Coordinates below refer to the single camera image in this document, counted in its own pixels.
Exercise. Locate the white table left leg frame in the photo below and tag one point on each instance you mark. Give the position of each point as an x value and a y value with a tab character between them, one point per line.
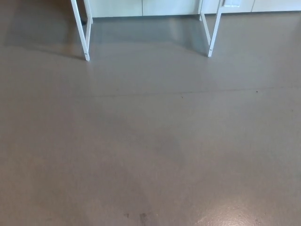
78	23

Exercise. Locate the white table right leg frame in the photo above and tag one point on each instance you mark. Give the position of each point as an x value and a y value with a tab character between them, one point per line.
215	35

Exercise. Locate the white table leg frame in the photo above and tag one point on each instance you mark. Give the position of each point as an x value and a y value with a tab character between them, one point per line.
78	23
215	35

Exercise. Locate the white cabinet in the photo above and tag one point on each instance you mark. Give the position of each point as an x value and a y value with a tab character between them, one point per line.
164	7

